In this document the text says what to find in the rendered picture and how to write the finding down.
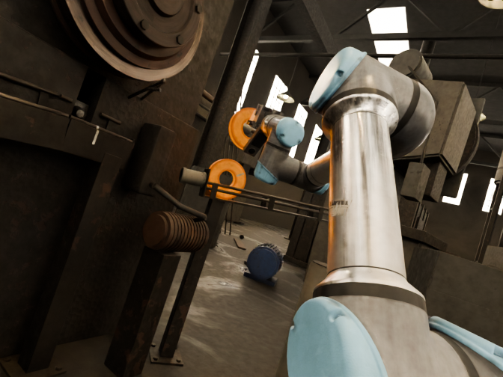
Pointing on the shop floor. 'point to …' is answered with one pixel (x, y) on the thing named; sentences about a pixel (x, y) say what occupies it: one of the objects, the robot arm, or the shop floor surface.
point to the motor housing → (152, 287)
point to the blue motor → (264, 264)
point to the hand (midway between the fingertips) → (251, 124)
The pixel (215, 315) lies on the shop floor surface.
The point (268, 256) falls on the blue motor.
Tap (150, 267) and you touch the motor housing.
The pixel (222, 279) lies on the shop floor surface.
